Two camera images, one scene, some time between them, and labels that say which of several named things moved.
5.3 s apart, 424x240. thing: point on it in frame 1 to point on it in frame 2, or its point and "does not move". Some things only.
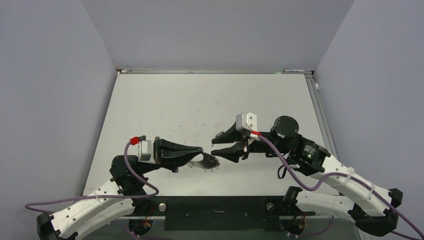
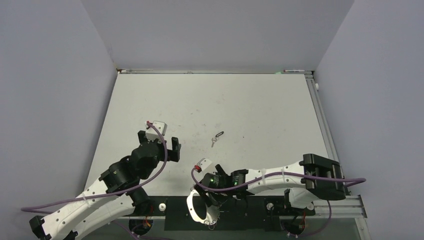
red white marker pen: (287, 70) does not move
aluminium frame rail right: (322, 117) does not move
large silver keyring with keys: (208, 162) to (213, 213)
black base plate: (218, 212) does not move
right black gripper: (232, 135) to (208, 197)
